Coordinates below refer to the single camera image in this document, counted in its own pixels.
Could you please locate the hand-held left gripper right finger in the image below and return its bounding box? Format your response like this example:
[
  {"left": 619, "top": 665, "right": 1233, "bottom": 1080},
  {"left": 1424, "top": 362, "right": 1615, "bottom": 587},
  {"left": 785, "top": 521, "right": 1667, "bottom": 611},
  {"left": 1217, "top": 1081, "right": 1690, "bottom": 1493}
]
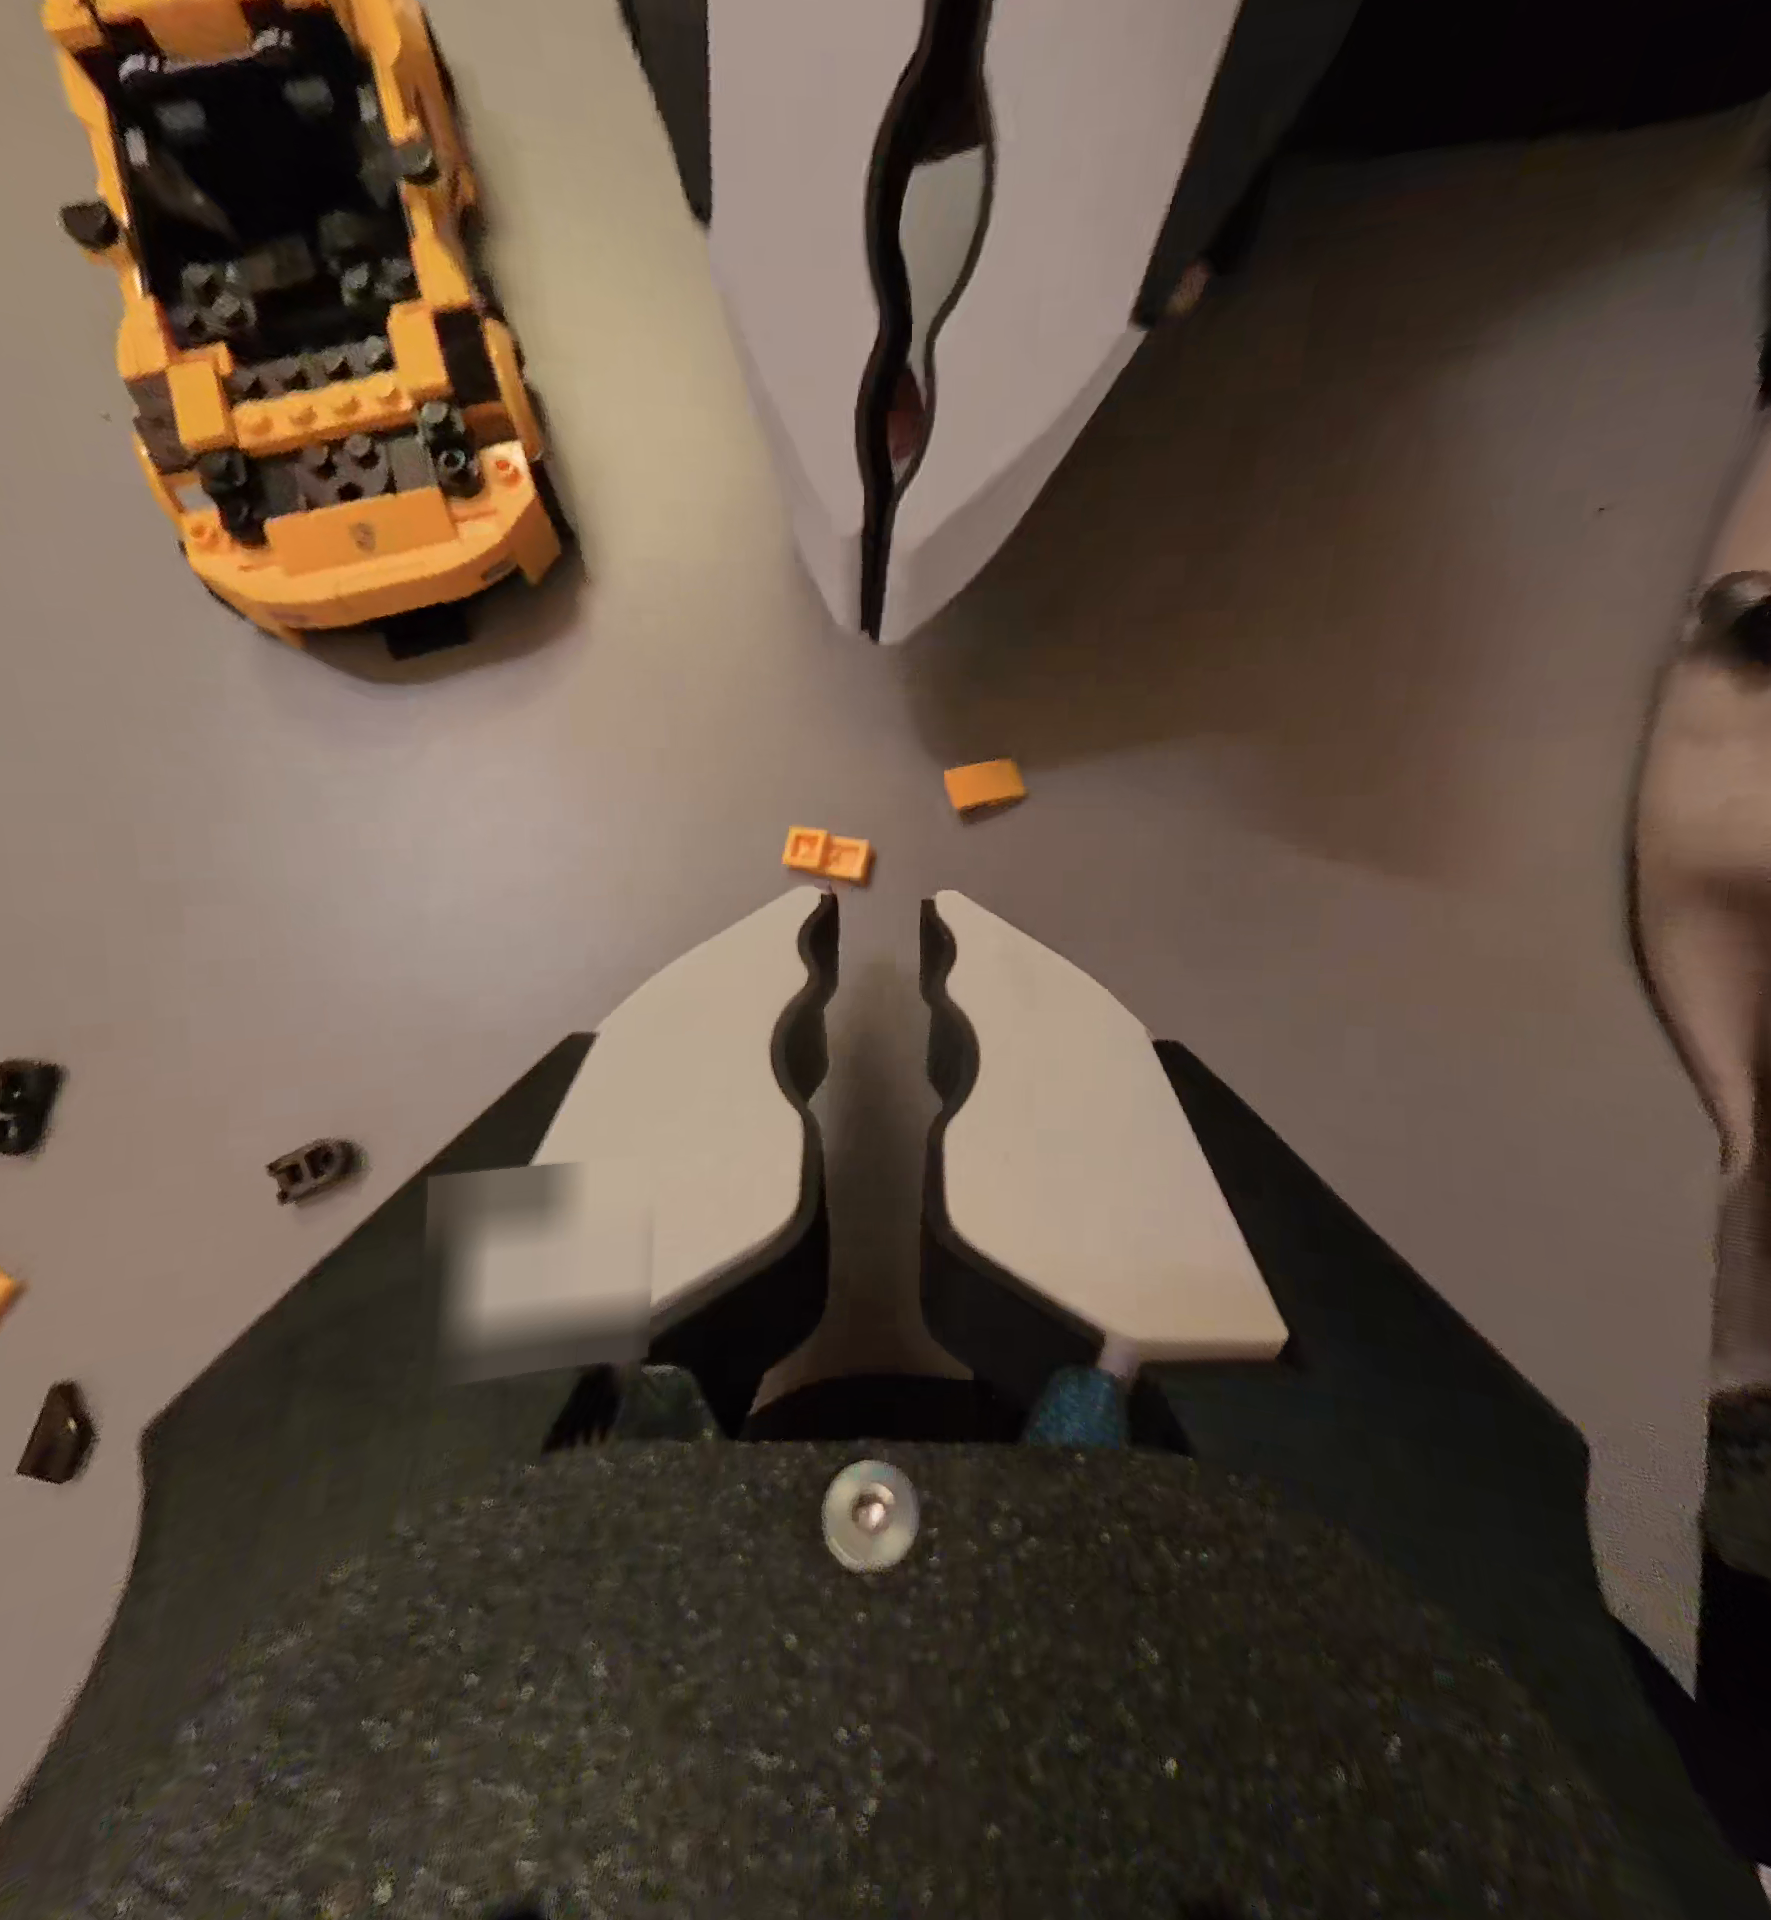
[{"left": 919, "top": 887, "right": 1291, "bottom": 1380}]

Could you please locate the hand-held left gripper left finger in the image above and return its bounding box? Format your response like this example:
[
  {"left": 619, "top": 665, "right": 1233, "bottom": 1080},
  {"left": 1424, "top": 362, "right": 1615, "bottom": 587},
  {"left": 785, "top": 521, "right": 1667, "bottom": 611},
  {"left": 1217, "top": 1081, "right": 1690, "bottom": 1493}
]
[{"left": 528, "top": 885, "right": 844, "bottom": 1334}]

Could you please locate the person's right forearm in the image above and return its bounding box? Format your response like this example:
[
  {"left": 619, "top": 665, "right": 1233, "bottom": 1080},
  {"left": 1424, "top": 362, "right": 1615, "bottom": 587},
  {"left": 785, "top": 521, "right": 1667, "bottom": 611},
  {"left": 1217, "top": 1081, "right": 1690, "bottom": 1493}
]
[{"left": 1276, "top": 0, "right": 1771, "bottom": 159}]

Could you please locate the orange lego car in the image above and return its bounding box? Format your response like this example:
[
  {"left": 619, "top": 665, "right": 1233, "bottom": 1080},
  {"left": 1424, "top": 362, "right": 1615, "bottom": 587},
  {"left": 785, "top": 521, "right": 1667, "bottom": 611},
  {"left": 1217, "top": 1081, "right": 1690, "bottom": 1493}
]
[{"left": 44, "top": 0, "right": 576, "bottom": 661}]

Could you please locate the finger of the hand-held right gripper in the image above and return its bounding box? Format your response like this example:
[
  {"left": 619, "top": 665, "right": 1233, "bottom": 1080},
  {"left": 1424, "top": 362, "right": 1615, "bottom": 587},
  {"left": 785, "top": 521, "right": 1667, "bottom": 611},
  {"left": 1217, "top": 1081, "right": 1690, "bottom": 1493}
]
[
  {"left": 707, "top": 0, "right": 966, "bottom": 645},
  {"left": 879, "top": 0, "right": 1251, "bottom": 646}
]

